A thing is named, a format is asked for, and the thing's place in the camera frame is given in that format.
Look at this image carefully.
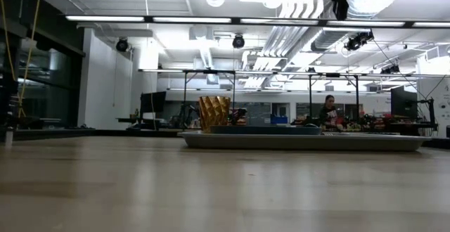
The black ceiling spotlight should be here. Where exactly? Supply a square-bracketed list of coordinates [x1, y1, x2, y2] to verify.
[231, 33, 246, 49]
[115, 37, 129, 53]

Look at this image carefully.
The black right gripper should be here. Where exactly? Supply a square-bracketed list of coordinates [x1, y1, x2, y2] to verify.
[304, 0, 353, 22]

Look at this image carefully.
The yellow cable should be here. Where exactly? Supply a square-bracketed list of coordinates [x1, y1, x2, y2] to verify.
[0, 0, 41, 120]

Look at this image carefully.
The person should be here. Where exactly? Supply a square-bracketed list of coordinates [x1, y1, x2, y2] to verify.
[319, 94, 345, 131]

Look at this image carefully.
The black ceiling camera cluster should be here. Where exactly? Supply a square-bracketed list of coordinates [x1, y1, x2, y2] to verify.
[343, 30, 375, 52]

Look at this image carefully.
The black computer monitor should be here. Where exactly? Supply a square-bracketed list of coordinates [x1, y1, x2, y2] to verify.
[139, 91, 167, 114]

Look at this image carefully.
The black aluminium table frame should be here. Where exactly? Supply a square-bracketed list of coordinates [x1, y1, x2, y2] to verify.
[65, 13, 450, 29]

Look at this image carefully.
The amber faceted plastic cup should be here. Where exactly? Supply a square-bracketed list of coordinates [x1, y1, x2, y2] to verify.
[198, 95, 232, 134]

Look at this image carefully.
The black background workstation frame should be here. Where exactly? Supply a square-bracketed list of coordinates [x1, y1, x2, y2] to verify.
[307, 72, 361, 131]
[181, 69, 237, 131]

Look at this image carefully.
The grey plastic tray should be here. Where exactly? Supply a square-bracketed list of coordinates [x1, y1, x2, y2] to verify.
[177, 130, 432, 152]

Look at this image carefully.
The dark blue round plate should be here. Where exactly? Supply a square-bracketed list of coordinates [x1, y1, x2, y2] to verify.
[210, 125, 323, 136]

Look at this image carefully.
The large black monitor on arm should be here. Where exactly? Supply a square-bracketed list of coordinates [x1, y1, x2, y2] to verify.
[390, 86, 439, 131]

